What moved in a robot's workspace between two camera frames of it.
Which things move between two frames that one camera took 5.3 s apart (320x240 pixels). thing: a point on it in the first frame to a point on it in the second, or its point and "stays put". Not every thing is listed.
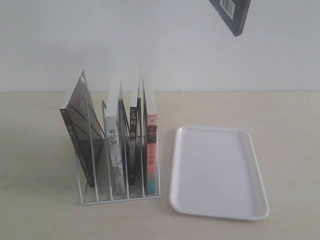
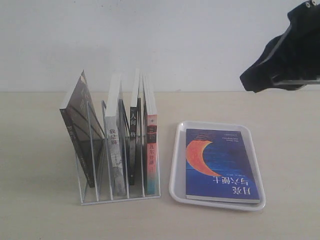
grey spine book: [117, 171] stays put
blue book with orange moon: [233, 13] to [217, 168]
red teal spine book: [152, 144] stays put
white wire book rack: [117, 156] stays put
